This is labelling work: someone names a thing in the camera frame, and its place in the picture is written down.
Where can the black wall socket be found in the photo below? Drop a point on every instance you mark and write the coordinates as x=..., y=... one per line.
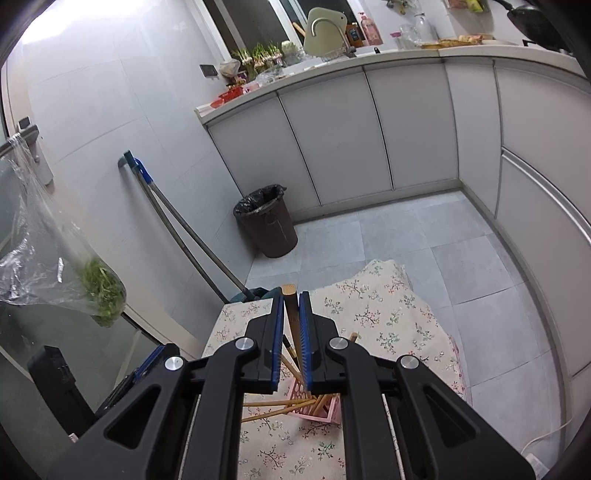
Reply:
x=207, y=70

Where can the clear glass jar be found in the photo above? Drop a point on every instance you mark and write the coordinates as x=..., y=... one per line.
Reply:
x=408, y=36

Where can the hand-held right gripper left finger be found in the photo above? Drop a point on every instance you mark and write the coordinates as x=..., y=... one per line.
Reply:
x=278, y=341

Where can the wall mop holder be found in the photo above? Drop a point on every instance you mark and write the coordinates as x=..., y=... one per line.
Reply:
x=125, y=159

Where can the green garlic sprouts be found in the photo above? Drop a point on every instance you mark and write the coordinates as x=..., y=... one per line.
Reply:
x=256, y=55

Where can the pink perforated utensil basket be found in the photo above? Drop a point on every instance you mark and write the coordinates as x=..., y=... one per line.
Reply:
x=318, y=417

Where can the dark bottle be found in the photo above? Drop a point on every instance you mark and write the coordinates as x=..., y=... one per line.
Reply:
x=354, y=34

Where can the pale green cutting board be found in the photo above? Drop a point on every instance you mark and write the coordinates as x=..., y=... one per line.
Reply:
x=323, y=39

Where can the white power strip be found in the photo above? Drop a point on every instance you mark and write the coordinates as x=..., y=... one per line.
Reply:
x=533, y=464

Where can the tray of food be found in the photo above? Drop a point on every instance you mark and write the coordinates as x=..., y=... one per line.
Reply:
x=455, y=41

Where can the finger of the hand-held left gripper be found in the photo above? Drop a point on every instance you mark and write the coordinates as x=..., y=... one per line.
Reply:
x=147, y=362

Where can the kitchen window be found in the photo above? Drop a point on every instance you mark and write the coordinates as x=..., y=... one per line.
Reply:
x=249, y=23

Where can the dark chopstick with gold band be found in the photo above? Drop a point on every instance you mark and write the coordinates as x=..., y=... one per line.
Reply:
x=286, y=344

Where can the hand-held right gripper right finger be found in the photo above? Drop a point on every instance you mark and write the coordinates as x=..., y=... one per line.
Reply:
x=305, y=346

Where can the red plastic container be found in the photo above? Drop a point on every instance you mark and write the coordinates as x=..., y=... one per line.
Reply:
x=229, y=95

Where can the clear glass pitcher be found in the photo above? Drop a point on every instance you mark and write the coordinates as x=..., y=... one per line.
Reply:
x=425, y=27

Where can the grey kitchen cabinets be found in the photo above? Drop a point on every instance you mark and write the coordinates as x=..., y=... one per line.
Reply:
x=415, y=129

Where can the metal kitchen faucet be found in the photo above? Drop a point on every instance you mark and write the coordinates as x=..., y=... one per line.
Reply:
x=323, y=22

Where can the teal mop head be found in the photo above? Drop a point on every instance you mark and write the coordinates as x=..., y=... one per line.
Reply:
x=256, y=295

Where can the black wok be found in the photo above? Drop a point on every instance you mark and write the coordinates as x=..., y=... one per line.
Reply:
x=535, y=23

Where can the pink pump bottle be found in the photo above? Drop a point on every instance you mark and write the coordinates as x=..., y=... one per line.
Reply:
x=371, y=30

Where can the plastic bag of greens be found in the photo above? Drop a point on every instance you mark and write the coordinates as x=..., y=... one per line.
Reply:
x=101, y=286

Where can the crumpled plastic bag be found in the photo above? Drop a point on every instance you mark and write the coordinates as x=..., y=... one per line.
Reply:
x=230, y=68

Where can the pale green vegetable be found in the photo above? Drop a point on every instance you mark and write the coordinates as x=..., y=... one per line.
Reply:
x=288, y=47

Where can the floral tablecloth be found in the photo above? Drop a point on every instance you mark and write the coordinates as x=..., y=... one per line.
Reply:
x=392, y=323

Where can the brown trash bin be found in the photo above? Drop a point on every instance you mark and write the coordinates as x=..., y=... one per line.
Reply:
x=272, y=226

